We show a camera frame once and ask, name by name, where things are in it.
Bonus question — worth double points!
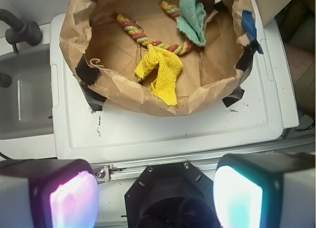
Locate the yellow cloth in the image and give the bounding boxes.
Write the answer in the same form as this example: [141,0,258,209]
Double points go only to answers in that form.
[134,44,183,106]

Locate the teal green cloth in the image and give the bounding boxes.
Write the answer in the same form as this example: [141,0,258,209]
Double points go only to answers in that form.
[176,0,206,47]

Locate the brown paper bag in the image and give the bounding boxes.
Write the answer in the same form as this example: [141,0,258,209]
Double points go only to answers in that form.
[60,0,258,116]

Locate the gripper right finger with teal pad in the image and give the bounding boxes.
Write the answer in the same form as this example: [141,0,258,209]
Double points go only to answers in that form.
[213,152,316,228]

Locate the black faucet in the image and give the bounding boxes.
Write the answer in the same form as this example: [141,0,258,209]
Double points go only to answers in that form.
[0,9,42,54]

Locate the multicolour braided rope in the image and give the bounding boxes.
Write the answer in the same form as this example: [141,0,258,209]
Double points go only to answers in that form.
[116,0,193,56]

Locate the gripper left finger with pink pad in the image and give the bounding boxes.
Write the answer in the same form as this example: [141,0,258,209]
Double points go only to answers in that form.
[0,159,99,228]

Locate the aluminium frame rail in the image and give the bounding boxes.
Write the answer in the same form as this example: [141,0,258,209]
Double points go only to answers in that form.
[91,134,316,183]

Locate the black octagonal mount plate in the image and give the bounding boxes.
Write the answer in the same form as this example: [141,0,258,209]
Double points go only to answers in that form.
[124,161,221,228]

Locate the white sink basin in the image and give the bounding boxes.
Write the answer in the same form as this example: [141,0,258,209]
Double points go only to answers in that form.
[0,24,56,159]

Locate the white plastic bin lid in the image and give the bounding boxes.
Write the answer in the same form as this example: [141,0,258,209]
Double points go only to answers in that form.
[50,14,299,166]

